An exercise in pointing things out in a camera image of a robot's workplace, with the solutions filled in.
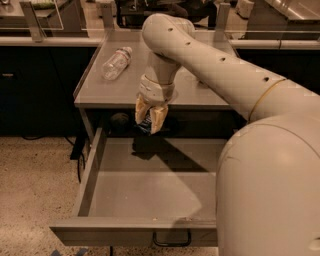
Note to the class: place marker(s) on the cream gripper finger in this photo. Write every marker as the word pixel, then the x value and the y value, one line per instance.
pixel 158 115
pixel 141 108

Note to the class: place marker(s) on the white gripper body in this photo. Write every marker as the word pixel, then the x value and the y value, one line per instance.
pixel 155 90

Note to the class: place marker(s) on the dark blue rxbar wrapper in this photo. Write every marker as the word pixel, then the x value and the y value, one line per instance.
pixel 145 125

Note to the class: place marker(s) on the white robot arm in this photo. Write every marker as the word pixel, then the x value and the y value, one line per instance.
pixel 268 174

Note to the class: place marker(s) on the grey metal cabinet counter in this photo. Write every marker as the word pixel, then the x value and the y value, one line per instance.
pixel 194 111

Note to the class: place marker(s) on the open grey top drawer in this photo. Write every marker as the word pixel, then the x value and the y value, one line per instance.
pixel 135 186

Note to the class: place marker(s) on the dark round object in cabinet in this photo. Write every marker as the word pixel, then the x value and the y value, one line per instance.
pixel 119 120

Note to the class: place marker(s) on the clear plastic water bottle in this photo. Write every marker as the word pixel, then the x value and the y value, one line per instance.
pixel 116 64

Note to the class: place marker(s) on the background grey table left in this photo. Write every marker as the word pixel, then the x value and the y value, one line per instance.
pixel 56 18

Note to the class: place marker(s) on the background steel table right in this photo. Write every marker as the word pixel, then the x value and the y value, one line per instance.
pixel 285 15

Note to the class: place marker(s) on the black drawer handle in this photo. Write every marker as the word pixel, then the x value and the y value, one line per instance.
pixel 172 238

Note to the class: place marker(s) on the white horizontal rail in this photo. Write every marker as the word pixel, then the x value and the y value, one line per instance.
pixel 95 42

